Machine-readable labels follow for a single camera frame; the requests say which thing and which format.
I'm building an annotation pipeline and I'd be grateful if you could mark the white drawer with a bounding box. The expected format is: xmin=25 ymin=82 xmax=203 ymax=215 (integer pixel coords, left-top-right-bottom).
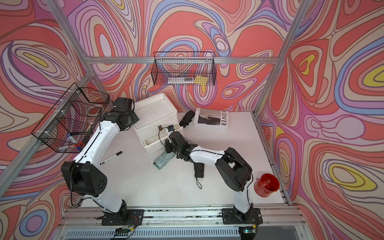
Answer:
xmin=139 ymin=127 xmax=169 ymax=154

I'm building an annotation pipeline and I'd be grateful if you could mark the black umbrella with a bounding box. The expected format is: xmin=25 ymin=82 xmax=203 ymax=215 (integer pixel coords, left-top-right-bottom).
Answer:
xmin=194 ymin=163 xmax=205 ymax=190
xmin=179 ymin=111 xmax=195 ymax=128

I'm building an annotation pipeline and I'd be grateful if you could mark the white drawer cabinet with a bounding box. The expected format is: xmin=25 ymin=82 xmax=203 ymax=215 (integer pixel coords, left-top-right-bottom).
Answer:
xmin=133 ymin=93 xmax=179 ymax=142

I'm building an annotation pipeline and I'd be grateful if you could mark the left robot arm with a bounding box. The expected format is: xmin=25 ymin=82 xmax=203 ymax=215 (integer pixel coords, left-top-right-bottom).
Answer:
xmin=61 ymin=98 xmax=139 ymax=214

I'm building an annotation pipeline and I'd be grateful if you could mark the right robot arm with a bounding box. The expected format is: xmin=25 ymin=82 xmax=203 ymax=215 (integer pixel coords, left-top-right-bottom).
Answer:
xmin=165 ymin=132 xmax=254 ymax=215

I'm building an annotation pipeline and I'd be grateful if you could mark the mint umbrella lower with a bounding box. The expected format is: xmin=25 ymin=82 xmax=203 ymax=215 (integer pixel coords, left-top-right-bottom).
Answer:
xmin=153 ymin=152 xmax=176 ymax=170

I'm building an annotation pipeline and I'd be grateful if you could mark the LOVER book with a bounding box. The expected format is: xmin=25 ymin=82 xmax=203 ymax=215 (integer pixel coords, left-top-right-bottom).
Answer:
xmin=194 ymin=108 xmax=230 ymax=130

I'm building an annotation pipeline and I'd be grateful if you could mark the black marker pen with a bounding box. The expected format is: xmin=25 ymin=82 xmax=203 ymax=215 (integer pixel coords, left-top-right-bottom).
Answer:
xmin=100 ymin=151 xmax=123 ymax=165

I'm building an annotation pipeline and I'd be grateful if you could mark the yellow item in basket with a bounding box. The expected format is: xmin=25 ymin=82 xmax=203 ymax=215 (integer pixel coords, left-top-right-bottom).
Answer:
xmin=194 ymin=76 xmax=209 ymax=86

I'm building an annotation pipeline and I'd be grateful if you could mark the red metal cup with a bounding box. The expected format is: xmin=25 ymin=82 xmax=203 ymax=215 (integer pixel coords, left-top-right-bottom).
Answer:
xmin=254 ymin=173 xmax=280 ymax=198

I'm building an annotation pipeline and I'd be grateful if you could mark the blue red marker in basket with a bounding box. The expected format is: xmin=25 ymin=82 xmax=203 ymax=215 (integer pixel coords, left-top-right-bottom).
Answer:
xmin=67 ymin=134 xmax=84 ymax=152

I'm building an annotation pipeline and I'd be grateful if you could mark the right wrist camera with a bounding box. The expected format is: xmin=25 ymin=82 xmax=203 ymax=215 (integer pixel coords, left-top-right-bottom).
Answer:
xmin=167 ymin=125 xmax=175 ymax=134

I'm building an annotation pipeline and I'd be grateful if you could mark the black wire basket back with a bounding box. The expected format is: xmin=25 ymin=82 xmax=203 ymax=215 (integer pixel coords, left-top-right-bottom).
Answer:
xmin=151 ymin=51 xmax=217 ymax=86

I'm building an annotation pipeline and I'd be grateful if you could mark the black wire basket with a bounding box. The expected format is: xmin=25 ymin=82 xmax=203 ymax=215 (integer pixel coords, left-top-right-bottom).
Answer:
xmin=151 ymin=51 xmax=217 ymax=86
xmin=32 ymin=83 xmax=110 ymax=154

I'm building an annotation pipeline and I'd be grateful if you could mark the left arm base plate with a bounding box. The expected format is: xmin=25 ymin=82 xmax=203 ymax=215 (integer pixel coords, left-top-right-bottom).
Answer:
xmin=101 ymin=209 xmax=144 ymax=227

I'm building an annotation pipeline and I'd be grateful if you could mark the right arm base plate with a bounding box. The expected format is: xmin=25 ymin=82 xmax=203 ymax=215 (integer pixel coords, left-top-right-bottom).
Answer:
xmin=219 ymin=208 xmax=263 ymax=226

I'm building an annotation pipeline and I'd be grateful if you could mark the black wire basket left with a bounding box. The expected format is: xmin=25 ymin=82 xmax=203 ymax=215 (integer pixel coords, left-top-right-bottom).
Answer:
xmin=32 ymin=83 xmax=110 ymax=154

